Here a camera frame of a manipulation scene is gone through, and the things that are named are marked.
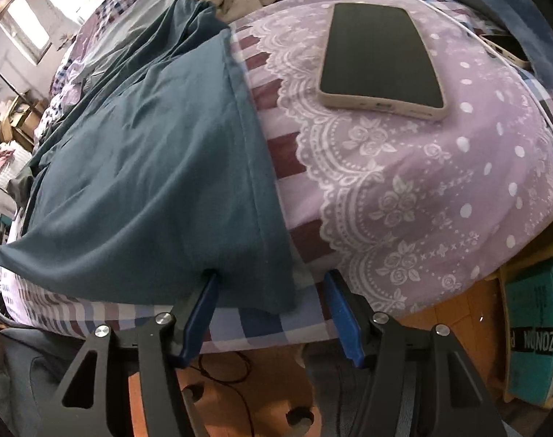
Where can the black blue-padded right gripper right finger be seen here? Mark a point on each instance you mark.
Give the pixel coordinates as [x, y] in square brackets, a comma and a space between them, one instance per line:
[417, 382]

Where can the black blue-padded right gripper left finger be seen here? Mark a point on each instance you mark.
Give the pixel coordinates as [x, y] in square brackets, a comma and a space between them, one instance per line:
[93, 397]

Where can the teal blue sweatshirt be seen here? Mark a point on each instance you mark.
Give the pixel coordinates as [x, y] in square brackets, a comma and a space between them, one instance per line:
[158, 175]

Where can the teal cardboard box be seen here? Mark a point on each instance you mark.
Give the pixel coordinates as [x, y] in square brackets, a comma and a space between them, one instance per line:
[529, 304]

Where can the checkered purple lace bedsheet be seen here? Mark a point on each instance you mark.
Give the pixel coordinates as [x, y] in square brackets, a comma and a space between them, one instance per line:
[411, 212]

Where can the white suitcase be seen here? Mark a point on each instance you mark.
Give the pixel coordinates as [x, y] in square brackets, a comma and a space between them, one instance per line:
[21, 157]

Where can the dark grey garment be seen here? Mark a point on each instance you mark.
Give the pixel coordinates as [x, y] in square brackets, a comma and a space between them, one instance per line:
[19, 188]

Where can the stacked brown cardboard boxes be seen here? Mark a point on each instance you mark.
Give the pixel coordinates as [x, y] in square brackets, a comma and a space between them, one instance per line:
[18, 122]

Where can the smartphone in beige case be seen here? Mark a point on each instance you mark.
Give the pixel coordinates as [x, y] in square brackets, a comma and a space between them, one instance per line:
[375, 59]

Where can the light grey-blue trousers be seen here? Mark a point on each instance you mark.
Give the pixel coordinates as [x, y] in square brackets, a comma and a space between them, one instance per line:
[125, 29]

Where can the checkered purple duvet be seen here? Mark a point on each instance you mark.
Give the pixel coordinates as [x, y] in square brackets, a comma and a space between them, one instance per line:
[65, 91]

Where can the window with white frame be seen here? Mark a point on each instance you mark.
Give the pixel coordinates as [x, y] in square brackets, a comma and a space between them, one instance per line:
[35, 25]

